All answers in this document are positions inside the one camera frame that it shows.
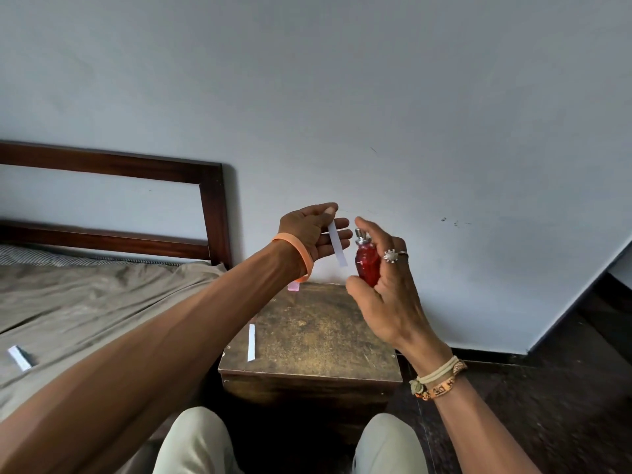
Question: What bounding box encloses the person's right hand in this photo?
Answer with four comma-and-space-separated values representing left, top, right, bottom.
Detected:
345, 216, 453, 365

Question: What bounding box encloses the person's left hand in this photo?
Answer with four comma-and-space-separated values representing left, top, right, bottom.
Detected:
277, 202, 354, 272

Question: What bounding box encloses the red glass perfume bottle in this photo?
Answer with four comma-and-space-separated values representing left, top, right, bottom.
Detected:
354, 228, 382, 288

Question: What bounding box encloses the person's left forearm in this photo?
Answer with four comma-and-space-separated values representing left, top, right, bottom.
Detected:
0, 240, 303, 474

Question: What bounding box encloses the person's right forearm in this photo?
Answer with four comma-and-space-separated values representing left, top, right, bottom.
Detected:
419, 376, 541, 474

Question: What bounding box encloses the orange rubber wristband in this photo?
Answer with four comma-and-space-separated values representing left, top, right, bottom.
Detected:
271, 233, 315, 283

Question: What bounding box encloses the worn wooden stool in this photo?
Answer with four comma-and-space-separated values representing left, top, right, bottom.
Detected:
218, 282, 404, 442

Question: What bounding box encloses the dark wooden bed headboard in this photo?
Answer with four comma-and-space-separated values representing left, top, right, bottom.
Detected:
0, 140, 233, 270

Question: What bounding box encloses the person's right leg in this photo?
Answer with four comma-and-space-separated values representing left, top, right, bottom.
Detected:
352, 413, 429, 474

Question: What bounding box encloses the person's leg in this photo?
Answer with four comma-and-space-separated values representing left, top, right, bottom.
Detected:
152, 407, 244, 474
352, 413, 429, 474

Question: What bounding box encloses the person's left leg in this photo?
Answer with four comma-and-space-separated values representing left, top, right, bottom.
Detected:
152, 407, 244, 474

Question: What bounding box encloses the striped grey pillow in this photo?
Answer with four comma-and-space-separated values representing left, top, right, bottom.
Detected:
0, 244, 184, 268

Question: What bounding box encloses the beige thread bracelet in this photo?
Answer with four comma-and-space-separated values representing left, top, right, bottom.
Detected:
409, 355, 461, 396

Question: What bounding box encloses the orange printed thread bracelet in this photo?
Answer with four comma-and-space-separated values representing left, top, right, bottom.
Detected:
414, 360, 468, 402

